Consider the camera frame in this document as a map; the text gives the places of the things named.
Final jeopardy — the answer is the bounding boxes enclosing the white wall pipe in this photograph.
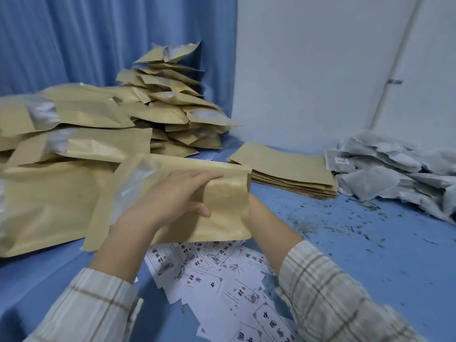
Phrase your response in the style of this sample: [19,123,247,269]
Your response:
[370,0,427,131]

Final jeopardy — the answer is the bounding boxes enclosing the person's left hand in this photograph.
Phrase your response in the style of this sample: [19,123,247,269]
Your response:
[123,170,224,232]

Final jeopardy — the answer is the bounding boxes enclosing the white paper labels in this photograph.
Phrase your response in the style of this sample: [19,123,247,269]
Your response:
[133,240,300,342]

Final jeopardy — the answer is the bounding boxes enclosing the pile of white tea bags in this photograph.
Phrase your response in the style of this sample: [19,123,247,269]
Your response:
[324,130,456,225]

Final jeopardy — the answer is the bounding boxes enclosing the kraft pouch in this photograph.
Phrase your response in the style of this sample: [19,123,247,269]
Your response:
[82,154,253,252]

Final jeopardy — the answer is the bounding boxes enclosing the pile of kraft pouches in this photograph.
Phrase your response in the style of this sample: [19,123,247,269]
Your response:
[0,41,238,259]

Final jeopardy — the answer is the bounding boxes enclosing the stack of kraft pouches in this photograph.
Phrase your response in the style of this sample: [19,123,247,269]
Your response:
[228,141,339,200]

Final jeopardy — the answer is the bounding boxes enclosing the blue curtain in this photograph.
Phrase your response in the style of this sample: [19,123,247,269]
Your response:
[0,0,238,136]

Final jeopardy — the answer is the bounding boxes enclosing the blue table cover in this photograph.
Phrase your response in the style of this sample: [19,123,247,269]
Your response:
[0,135,456,342]

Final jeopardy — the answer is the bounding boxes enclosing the person's right forearm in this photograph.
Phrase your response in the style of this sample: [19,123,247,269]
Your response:
[247,194,428,342]

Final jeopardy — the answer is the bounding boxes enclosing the person's left forearm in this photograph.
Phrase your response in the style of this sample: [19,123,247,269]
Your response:
[25,217,168,342]

